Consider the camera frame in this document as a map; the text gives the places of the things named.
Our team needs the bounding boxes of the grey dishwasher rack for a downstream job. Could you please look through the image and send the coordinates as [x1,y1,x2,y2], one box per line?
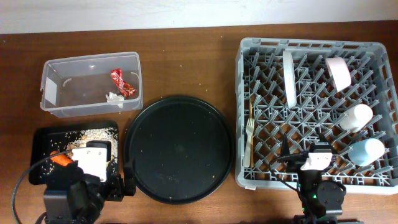
[235,37,397,195]

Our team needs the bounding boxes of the red snack wrapper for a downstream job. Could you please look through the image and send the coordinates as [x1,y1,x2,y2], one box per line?
[110,68,136,98]

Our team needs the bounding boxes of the clear plastic bin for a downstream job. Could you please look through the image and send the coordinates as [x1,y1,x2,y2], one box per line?
[40,52,144,118]

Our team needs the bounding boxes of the white cup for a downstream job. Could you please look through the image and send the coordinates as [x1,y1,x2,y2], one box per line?
[338,104,373,133]

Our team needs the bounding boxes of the black rectangular tray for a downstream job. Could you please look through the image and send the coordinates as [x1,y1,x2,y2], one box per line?
[29,120,119,185]

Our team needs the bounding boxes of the light blue cup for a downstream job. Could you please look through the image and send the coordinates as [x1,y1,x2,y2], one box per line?
[348,138,386,166]

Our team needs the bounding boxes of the grey plate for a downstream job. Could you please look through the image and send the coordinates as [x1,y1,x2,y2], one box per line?
[282,50,297,108]

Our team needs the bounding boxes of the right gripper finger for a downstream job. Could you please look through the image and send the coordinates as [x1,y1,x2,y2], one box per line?
[317,131,338,154]
[280,134,290,157]

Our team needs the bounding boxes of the orange carrot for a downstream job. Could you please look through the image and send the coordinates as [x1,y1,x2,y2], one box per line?
[50,151,73,167]

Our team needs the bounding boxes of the wooden chopstick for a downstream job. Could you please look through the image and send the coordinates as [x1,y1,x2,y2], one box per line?
[249,100,254,168]

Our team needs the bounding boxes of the pink bowl with scraps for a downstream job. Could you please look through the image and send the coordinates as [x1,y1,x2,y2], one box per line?
[325,57,351,92]

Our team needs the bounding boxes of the white tissue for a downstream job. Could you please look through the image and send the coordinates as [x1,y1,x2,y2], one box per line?
[105,92,124,109]

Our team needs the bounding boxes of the round black tray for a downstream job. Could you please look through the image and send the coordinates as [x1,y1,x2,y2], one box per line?
[123,96,236,205]

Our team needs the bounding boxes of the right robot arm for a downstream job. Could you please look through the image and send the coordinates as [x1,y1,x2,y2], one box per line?
[277,134,346,224]

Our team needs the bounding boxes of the rice and nutshell scraps pile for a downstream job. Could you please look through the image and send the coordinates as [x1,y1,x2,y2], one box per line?
[40,126,119,178]

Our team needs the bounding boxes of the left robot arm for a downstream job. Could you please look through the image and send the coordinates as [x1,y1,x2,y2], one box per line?
[44,164,136,223]

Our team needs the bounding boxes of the white plastic fork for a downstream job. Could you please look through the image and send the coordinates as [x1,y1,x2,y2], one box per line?
[243,118,254,168]

